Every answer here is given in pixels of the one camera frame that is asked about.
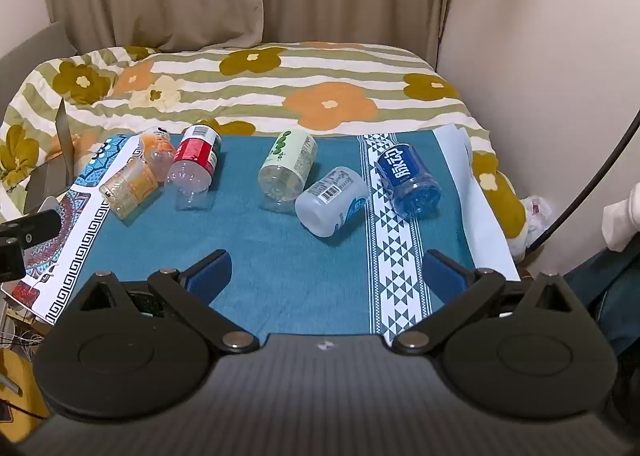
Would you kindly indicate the yellow board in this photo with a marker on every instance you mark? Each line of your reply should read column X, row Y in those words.
column 20, row 381

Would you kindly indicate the red label plastic cup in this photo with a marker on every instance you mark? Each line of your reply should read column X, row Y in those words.
column 197, row 153

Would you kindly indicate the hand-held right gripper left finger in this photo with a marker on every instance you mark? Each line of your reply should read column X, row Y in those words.
column 209, row 272

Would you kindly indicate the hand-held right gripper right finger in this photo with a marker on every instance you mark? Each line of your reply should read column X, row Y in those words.
column 442, row 273

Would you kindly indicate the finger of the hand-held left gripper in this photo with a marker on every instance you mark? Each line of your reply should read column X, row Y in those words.
column 35, row 226

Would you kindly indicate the silver laptop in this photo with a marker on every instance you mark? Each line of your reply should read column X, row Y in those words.
column 62, row 138

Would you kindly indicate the grey headboard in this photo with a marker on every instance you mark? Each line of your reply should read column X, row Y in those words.
column 35, row 43

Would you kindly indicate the mandala patterned cloth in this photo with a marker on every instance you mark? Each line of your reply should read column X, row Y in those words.
column 75, row 246

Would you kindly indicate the white plastic bag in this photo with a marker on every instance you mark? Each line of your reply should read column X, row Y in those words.
column 537, row 213

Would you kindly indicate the teal towel with white pattern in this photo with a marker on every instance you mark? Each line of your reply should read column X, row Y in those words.
column 280, row 261

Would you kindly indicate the white garment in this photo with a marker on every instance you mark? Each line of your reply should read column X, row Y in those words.
column 622, row 221

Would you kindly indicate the floral striped blanket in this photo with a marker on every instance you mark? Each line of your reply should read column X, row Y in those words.
column 300, row 81

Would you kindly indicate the white label plastic cup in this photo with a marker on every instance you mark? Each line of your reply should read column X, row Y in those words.
column 330, row 203

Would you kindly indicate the yellow label clear plastic cup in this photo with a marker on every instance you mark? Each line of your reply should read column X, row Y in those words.
column 129, row 190

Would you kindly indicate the green label plastic cup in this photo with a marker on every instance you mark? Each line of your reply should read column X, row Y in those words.
column 290, row 161

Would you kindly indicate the blue jeans leg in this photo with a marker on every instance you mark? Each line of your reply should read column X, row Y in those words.
column 612, row 301

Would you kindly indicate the small orange label plastic cup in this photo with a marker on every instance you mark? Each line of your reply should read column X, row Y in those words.
column 157, row 151

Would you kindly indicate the blue label plastic cup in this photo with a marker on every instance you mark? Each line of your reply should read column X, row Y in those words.
column 407, row 181

